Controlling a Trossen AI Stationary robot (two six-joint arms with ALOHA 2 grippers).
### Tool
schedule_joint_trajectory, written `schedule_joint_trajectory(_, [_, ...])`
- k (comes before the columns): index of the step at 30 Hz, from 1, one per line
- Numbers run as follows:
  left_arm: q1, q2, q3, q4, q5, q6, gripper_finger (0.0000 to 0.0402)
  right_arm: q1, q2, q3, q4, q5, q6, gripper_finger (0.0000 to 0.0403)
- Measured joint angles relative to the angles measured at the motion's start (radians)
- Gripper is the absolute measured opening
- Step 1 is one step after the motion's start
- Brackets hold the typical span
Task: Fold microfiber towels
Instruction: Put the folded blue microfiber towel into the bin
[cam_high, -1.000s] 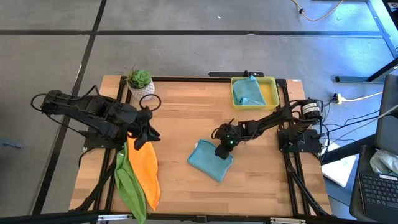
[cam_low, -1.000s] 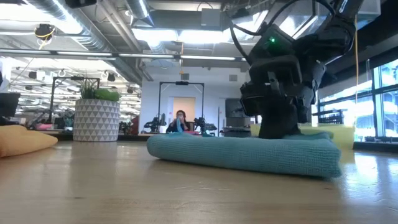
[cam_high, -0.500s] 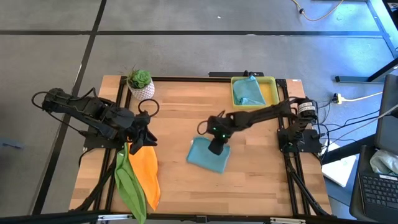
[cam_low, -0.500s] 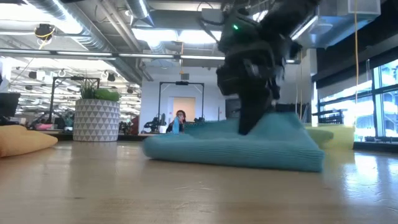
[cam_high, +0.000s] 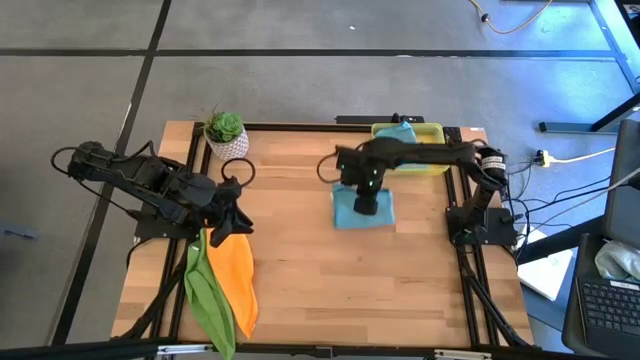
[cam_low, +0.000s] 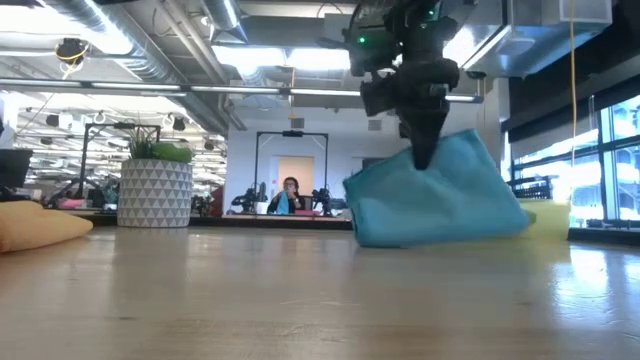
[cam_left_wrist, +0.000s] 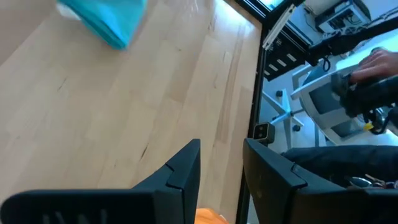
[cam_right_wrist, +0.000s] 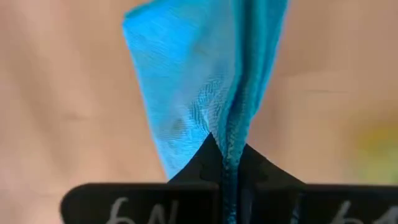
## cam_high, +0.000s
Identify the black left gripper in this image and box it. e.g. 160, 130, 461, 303
207, 179, 255, 249

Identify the blue microfiber towel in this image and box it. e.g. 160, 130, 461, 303
330, 182, 396, 231
373, 120, 419, 146

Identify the orange microfiber towel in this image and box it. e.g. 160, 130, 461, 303
204, 229, 260, 340

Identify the green microfiber towel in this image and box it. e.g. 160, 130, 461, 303
183, 228, 237, 360

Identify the black bar device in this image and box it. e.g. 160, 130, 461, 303
335, 114, 426, 125

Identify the yellow plastic tray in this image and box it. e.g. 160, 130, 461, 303
370, 122, 451, 177

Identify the succulent in white patterned pot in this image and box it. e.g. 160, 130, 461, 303
192, 102, 250, 163

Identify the white flat box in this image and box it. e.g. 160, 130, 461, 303
516, 227, 575, 303

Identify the grey monitor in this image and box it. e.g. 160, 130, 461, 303
601, 118, 640, 251

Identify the white plastic bag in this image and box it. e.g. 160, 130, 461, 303
593, 239, 640, 282

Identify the black right camera cable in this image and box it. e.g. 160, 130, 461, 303
316, 149, 346, 185

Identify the black camera cable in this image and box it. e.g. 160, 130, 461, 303
220, 158, 257, 189
316, 149, 346, 185

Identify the black left camera cable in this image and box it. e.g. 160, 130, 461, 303
220, 158, 257, 189

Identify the tan floor cable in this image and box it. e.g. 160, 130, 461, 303
469, 0, 555, 36

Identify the white cable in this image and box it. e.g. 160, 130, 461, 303
548, 147, 617, 166

